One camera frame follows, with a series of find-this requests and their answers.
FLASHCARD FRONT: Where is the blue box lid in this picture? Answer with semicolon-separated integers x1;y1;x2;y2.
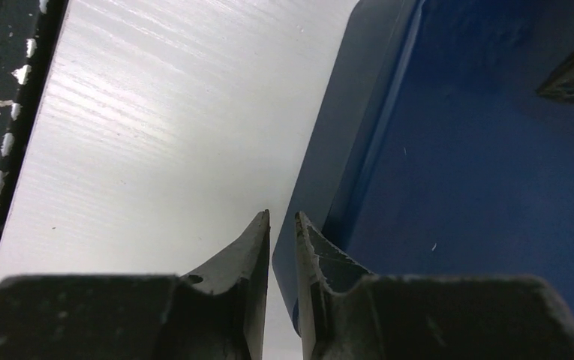
272;1;574;323

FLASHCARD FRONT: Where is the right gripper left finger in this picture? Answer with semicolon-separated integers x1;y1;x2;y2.
0;211;270;359

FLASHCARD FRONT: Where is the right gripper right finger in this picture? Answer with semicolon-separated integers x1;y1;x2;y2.
295;212;574;359

